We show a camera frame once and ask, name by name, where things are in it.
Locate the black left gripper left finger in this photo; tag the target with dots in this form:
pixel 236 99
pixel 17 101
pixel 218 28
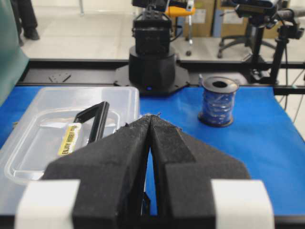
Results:
pixel 95 187

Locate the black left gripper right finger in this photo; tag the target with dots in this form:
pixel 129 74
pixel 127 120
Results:
pixel 201 187

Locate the clear plastic tool box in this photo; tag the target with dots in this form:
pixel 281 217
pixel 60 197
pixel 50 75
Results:
pixel 36 139

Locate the blue table mat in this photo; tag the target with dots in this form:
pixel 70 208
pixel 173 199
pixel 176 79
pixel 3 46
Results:
pixel 262 136

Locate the green backdrop curtain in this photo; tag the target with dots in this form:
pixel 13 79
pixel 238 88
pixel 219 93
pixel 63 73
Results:
pixel 13 60

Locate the cardboard boxes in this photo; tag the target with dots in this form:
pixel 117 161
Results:
pixel 213 20

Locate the black office chair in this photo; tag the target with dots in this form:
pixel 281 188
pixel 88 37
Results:
pixel 248 40

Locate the person's dark legs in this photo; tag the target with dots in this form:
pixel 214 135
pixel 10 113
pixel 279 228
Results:
pixel 27 20

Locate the black tool box handle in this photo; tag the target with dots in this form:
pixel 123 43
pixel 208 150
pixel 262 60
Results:
pixel 99 114

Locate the blue wire spool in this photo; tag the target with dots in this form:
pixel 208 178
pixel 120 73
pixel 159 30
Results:
pixel 218 101

